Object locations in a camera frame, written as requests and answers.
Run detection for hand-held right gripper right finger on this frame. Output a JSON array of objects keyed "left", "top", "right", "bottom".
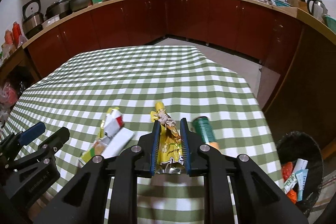
[{"left": 180, "top": 118, "right": 309, "bottom": 224}]

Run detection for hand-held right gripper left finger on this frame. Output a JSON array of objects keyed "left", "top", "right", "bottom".
[{"left": 33, "top": 120, "right": 160, "bottom": 224}]

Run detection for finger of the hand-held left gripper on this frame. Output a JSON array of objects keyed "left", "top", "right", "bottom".
[
  {"left": 6, "top": 127, "right": 70, "bottom": 171},
  {"left": 0, "top": 122, "right": 46, "bottom": 161}
]

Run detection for yellow snack wrapper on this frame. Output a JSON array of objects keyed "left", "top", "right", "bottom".
[{"left": 150, "top": 101, "right": 185, "bottom": 174}]

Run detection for orange plastic wrapper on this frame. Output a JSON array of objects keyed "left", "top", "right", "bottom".
[{"left": 282, "top": 162, "right": 293, "bottom": 180}]

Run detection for green and white packet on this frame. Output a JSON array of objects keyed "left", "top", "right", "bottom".
[{"left": 284, "top": 174, "right": 298, "bottom": 191}]

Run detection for orange snack packet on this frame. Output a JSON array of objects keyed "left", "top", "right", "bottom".
[{"left": 287, "top": 189, "right": 298, "bottom": 204}]

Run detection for grey white carton box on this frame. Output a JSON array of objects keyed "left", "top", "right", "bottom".
[{"left": 296, "top": 159, "right": 308, "bottom": 174}]

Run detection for light blue packet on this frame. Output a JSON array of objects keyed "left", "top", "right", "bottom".
[{"left": 295, "top": 170, "right": 309, "bottom": 202}]

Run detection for black trash bin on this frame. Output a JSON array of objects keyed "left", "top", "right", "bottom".
[{"left": 276, "top": 131, "right": 325, "bottom": 217}]

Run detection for green tube with orange cap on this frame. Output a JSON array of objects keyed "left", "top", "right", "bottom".
[{"left": 192, "top": 116, "right": 219, "bottom": 150}]

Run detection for flattened white yellow carton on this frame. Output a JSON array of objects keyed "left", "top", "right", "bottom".
[{"left": 79, "top": 122, "right": 135, "bottom": 169}]

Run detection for pink plastic bag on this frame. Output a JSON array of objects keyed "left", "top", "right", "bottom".
[{"left": 0, "top": 82, "right": 19, "bottom": 104}]

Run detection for red and white packet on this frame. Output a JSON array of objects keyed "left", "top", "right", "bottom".
[{"left": 101, "top": 107, "right": 124, "bottom": 138}]

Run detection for green checkered tablecloth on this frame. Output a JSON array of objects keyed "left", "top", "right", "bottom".
[{"left": 0, "top": 45, "right": 282, "bottom": 224}]

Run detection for white pot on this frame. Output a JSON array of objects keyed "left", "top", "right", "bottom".
[{"left": 42, "top": 15, "right": 61, "bottom": 28}]

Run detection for rice cooker with open lid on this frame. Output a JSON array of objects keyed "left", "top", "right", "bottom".
[{"left": 22, "top": 0, "right": 45, "bottom": 36}]

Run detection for red-brown lower cabinets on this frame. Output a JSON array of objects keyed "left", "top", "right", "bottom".
[{"left": 26, "top": 0, "right": 336, "bottom": 114}]

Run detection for black pressure cooker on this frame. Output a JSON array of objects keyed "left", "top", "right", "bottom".
[{"left": 45, "top": 0, "right": 73, "bottom": 19}]

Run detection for steel basin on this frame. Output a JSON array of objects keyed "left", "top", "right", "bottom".
[{"left": 69, "top": 0, "right": 92, "bottom": 12}]

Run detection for wooden cutting board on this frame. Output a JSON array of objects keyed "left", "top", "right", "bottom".
[{"left": 286, "top": 0, "right": 307, "bottom": 10}]

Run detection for steel electric kettle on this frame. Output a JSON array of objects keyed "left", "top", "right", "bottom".
[{"left": 307, "top": 0, "right": 327, "bottom": 22}]

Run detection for large teal basin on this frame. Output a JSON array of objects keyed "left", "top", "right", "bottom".
[{"left": 322, "top": 14, "right": 336, "bottom": 33}]

